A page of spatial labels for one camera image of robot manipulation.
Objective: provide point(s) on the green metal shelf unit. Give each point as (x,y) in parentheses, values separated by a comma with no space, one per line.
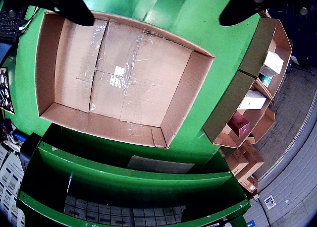
(123,182)

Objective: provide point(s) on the black laptop keyboard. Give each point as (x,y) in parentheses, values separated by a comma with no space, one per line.
(10,23)

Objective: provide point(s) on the white printed paper sheets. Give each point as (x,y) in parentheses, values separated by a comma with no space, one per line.
(10,182)

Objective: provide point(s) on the open cardboard box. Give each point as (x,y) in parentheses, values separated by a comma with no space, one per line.
(272,51)
(235,113)

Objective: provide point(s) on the dark red perfume box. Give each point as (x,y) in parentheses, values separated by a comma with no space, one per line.
(239,124)

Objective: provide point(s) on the dark blue stacked crates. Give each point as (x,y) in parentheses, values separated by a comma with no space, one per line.
(297,38)

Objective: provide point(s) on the black and white picture card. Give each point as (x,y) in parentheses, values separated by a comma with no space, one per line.
(5,90)

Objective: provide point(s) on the black rounded object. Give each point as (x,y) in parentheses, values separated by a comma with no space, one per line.
(28,150)

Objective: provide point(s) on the large shallow cardboard tray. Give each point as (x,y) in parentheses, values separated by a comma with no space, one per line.
(123,83)

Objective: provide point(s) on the tall white product carton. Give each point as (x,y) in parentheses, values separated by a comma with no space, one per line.
(253,101)

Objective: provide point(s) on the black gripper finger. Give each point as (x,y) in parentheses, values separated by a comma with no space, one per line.
(62,4)
(247,6)

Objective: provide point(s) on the white carton with barcode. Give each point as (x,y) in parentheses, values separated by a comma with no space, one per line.
(273,62)

